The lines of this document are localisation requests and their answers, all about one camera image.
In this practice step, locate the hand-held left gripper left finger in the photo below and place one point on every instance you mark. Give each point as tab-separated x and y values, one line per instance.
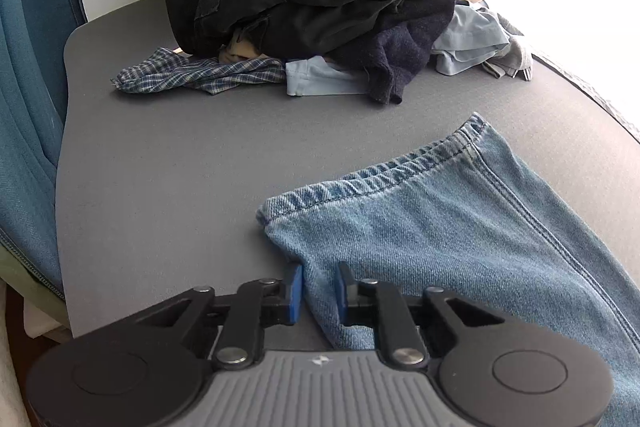
295	294

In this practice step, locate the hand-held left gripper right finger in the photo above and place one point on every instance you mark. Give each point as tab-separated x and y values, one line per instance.
344	294

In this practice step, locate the blue denim jeans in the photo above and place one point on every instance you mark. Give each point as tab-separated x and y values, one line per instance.
450	227

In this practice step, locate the blue plaid shirt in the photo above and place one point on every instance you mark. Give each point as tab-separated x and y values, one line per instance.
200	73

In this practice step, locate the navy knit sweater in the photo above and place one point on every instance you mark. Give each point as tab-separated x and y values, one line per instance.
400	42

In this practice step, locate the light blue garment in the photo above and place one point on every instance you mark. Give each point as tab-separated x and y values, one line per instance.
465	39

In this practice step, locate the grey garment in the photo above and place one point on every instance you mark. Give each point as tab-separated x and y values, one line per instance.
517	54

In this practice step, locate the blue denim cloth at left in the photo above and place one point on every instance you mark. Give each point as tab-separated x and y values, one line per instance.
30	107

